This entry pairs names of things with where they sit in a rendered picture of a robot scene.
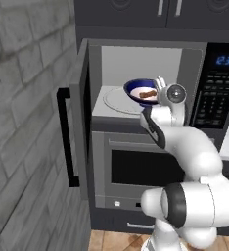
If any silver drawer handle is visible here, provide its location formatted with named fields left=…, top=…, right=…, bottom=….
left=126, top=222, right=156, bottom=230

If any black microwave door handle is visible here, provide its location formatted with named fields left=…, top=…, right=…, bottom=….
left=56, top=87, right=81, bottom=188

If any grey oven door handle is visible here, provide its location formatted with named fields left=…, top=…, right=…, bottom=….
left=108, top=138, right=163, bottom=148

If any grey microwave oven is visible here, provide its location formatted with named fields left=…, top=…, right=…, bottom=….
left=76, top=38, right=229, bottom=134

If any blue bowl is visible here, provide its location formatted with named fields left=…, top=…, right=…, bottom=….
left=122, top=78, right=160, bottom=107

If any grey microwave door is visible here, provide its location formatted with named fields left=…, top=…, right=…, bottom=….
left=69, top=38, right=103, bottom=201

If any grey built-in oven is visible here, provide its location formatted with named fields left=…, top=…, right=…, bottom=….
left=91, top=130, right=226, bottom=211

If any glass microwave turntable plate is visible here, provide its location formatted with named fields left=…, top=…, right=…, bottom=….
left=103, top=85, right=144, bottom=115

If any dark grey drawer front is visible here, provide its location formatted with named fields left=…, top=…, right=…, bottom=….
left=90, top=207, right=160, bottom=235

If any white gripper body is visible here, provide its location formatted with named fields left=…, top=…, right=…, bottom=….
left=153, top=75, right=168, bottom=98

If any dark grey cupboard door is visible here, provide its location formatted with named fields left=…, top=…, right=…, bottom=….
left=73, top=0, right=169, bottom=29
left=167, top=0, right=229, bottom=31

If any brown kebab skewer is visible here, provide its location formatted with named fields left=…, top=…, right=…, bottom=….
left=139, top=90, right=159, bottom=100

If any silver cupboard door handle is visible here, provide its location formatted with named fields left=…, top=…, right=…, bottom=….
left=157, top=0, right=165, bottom=17
left=174, top=0, right=183, bottom=17

